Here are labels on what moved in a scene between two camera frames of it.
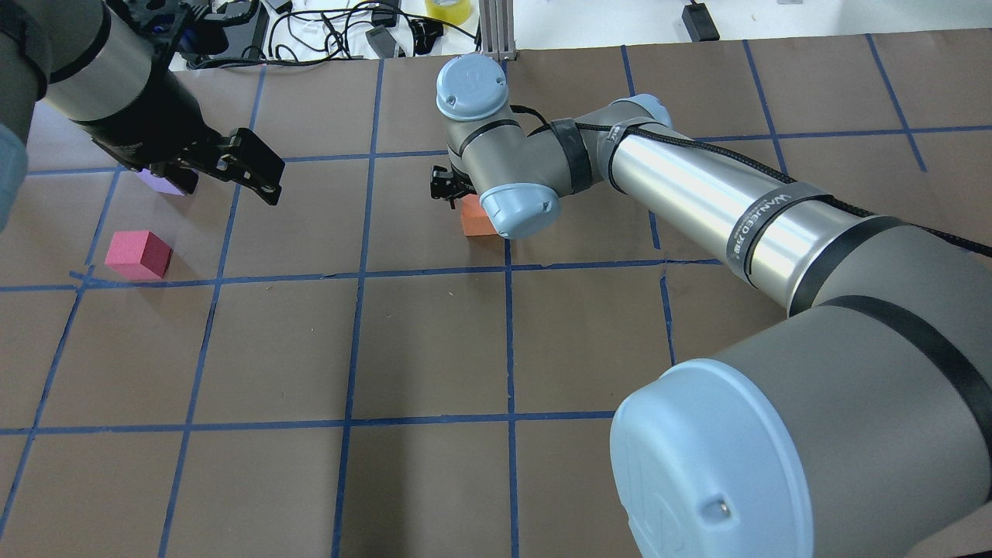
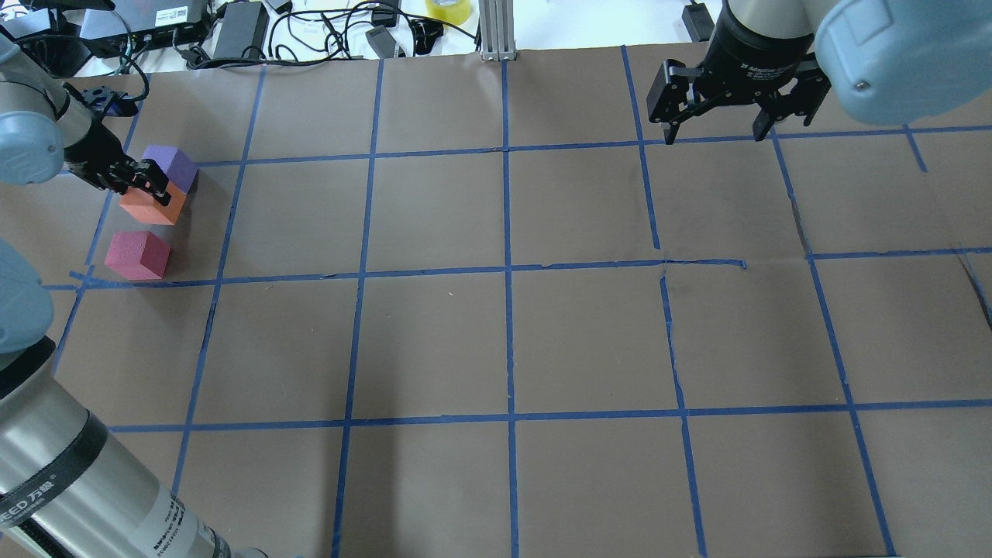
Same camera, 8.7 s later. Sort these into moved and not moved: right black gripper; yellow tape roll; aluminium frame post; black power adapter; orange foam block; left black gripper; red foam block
Moved: orange foam block; right black gripper; left black gripper
Not moved: yellow tape roll; black power adapter; red foam block; aluminium frame post
